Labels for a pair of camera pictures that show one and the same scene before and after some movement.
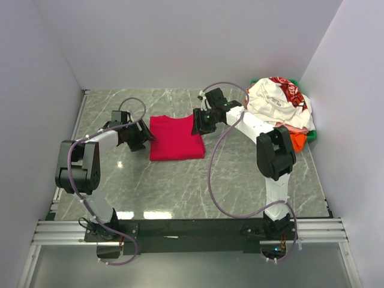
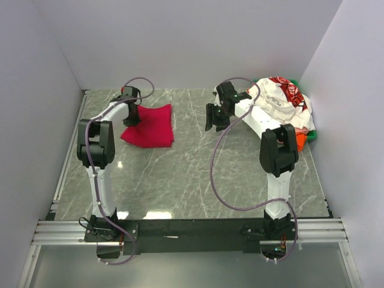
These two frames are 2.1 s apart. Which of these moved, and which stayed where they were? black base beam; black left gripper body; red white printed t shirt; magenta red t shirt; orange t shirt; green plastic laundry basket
Moved: magenta red t shirt; black left gripper body
Stayed: black base beam; green plastic laundry basket; red white printed t shirt; orange t shirt
